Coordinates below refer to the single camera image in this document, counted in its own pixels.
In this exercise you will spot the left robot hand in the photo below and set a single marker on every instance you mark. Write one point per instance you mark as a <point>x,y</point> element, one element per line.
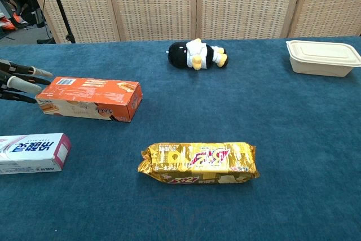
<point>19,83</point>

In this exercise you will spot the orange cracker box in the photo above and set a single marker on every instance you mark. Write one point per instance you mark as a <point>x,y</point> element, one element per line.
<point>90,88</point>

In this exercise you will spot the white toothpaste box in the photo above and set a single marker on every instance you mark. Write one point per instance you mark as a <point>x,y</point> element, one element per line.
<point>28,150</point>

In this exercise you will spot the orange black item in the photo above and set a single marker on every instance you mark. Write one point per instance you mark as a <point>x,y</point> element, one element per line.
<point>18,20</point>

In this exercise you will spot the black tripod stand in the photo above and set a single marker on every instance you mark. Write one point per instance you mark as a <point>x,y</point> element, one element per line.
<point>57,1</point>

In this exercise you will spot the wicker folding screen panel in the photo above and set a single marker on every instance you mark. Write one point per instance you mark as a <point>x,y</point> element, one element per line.
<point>248,4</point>
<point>84,4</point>
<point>152,4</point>
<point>332,4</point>

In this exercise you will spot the black plush toy white shirt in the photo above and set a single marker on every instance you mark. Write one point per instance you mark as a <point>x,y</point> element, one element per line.
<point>177,54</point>

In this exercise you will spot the golden biscuit packet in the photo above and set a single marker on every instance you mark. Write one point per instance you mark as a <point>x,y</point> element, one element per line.
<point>197,162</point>

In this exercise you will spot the blue carpet table cover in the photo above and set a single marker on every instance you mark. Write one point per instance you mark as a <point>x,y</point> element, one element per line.
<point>253,125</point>

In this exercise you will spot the beige lidded lunch container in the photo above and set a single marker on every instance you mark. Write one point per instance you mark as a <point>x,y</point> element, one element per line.
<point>321,57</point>

